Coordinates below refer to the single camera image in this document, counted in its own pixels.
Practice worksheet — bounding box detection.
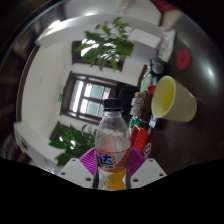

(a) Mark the red plastic box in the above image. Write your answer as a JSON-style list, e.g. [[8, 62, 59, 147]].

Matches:
[[131, 126, 150, 155]]

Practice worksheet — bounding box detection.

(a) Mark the leafy plant in white pot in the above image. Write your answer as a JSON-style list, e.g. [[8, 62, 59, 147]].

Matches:
[[74, 16, 136, 72], [49, 123, 98, 167]]

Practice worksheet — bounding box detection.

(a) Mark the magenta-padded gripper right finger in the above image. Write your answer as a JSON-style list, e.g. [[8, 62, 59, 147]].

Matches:
[[125, 146, 168, 190]]

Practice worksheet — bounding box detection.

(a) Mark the printed paper leaflet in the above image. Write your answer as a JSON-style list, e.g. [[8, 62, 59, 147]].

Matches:
[[157, 29, 177, 63]]

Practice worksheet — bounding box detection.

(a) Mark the green box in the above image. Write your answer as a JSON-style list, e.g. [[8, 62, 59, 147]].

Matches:
[[128, 116, 146, 130]]

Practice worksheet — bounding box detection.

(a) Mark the grey round object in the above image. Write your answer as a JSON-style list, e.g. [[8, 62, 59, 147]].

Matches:
[[150, 59, 166, 77]]

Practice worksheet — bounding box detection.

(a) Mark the dark wooden double door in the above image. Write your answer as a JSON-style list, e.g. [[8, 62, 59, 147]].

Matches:
[[61, 71, 118, 125]]

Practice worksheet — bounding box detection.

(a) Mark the green cloth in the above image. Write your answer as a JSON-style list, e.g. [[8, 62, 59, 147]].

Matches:
[[139, 74, 153, 93]]

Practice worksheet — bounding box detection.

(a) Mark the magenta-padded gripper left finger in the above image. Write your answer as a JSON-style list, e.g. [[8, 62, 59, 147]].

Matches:
[[57, 147, 100, 190]]

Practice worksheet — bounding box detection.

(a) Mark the small red round object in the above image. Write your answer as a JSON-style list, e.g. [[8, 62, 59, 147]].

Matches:
[[146, 84, 156, 96]]

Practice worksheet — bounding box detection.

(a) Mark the pale yellow cup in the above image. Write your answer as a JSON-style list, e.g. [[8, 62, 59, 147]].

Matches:
[[150, 75, 198, 123]]

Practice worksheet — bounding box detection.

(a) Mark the dark tray of small packets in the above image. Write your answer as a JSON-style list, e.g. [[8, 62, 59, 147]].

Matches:
[[129, 91, 148, 118]]

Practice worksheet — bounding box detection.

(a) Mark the clear orange soda bottle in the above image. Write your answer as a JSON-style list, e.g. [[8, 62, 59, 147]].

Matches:
[[94, 97, 132, 191]]

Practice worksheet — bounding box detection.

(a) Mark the dark framed window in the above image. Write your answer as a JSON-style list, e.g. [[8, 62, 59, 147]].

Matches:
[[71, 39, 126, 72], [49, 122, 69, 142]]

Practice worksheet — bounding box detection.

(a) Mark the flat round red coaster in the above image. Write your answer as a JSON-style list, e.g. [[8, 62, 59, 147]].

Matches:
[[175, 48, 192, 71]]

